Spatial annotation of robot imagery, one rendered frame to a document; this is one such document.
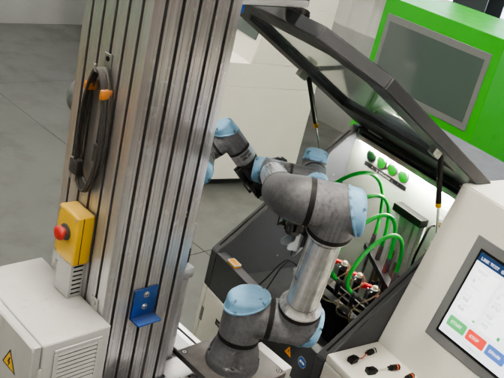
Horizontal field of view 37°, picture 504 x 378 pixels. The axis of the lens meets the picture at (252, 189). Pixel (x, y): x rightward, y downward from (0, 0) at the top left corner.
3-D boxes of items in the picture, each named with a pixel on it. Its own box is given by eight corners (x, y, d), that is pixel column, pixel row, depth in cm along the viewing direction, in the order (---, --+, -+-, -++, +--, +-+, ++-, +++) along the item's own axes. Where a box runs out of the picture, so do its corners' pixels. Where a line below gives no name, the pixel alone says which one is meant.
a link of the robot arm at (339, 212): (262, 315, 209) (312, 166, 176) (313, 325, 211) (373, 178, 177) (259, 349, 200) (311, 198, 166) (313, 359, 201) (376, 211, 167)
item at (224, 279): (208, 288, 285) (217, 252, 279) (218, 286, 288) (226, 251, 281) (304, 392, 241) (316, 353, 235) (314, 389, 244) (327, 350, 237)
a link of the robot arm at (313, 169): (287, 196, 210) (286, 181, 220) (325, 204, 210) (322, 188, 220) (294, 171, 206) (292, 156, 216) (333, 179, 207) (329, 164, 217)
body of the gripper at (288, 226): (275, 226, 231) (284, 192, 227) (296, 223, 236) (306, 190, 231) (289, 238, 226) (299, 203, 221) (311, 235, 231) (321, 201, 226)
